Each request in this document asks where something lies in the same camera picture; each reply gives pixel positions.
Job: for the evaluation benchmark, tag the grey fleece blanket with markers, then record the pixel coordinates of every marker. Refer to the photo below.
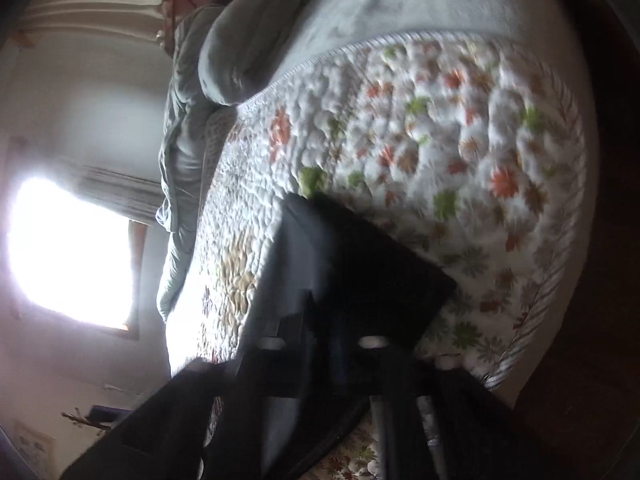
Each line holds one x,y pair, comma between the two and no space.
350,15

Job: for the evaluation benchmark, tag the black pants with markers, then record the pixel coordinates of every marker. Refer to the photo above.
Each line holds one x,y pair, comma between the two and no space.
370,270

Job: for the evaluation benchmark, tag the wall poster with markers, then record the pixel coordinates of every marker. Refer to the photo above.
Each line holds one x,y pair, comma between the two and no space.
35,450

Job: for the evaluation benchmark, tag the bright window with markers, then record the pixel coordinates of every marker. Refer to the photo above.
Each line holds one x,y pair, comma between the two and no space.
70,255

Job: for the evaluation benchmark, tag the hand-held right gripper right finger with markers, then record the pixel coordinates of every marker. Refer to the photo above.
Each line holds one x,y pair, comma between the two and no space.
392,377

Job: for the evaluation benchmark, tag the dark wall rack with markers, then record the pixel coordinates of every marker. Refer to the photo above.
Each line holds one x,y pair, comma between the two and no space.
102,415

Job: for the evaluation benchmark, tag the beige pleated curtain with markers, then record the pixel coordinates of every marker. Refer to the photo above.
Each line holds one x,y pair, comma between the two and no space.
90,0

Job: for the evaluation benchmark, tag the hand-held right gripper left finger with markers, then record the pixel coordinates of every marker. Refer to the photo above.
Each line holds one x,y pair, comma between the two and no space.
280,372

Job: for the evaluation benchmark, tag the floral quilted bedspread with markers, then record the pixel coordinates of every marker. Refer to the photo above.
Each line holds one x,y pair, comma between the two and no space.
425,150

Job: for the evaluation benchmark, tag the pale grey duvet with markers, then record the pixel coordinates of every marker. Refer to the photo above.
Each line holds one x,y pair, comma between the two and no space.
182,125

